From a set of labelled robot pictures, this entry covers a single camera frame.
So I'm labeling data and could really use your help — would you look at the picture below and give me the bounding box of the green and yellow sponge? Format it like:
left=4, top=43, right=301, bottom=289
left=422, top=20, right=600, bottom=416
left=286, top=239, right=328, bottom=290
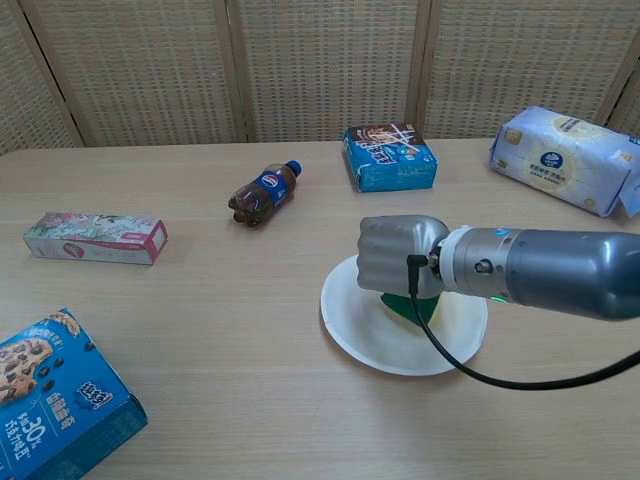
left=378, top=292, right=443, bottom=326

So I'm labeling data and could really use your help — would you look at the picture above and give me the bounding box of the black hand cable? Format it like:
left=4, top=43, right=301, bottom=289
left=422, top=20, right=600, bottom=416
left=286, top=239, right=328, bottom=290
left=406, top=253, right=640, bottom=390

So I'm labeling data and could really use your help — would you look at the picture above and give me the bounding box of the floral pink toothpaste box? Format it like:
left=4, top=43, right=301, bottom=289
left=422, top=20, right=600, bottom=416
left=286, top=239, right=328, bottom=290
left=23, top=211, right=169, bottom=266

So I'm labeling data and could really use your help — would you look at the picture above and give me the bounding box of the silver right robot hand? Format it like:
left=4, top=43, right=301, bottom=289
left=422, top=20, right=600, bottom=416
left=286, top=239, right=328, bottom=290
left=354, top=214, right=450, bottom=300

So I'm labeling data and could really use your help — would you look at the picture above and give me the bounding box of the blue snack stick box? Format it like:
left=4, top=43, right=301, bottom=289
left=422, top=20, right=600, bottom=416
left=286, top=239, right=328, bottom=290
left=342, top=122, right=438, bottom=193

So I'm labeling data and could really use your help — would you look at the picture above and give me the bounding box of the white tissue paper pack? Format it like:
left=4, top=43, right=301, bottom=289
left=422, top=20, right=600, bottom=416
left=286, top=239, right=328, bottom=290
left=488, top=105, right=640, bottom=220

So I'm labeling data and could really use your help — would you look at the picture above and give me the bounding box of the woven folding screen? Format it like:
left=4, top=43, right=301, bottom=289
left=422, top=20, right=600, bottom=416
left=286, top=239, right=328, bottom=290
left=0, top=0, right=640, bottom=157

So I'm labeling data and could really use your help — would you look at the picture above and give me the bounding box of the pepsi cola plastic bottle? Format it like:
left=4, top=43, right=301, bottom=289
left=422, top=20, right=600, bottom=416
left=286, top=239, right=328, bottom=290
left=228, top=159, right=304, bottom=229

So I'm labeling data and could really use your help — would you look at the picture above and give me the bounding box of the white paper plate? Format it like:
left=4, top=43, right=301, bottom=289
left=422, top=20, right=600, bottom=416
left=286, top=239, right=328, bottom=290
left=320, top=253, right=489, bottom=377

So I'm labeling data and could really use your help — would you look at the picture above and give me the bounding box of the blue chocolate cookie box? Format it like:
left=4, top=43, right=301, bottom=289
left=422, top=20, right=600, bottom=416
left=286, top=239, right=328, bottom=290
left=0, top=307, right=149, bottom=480

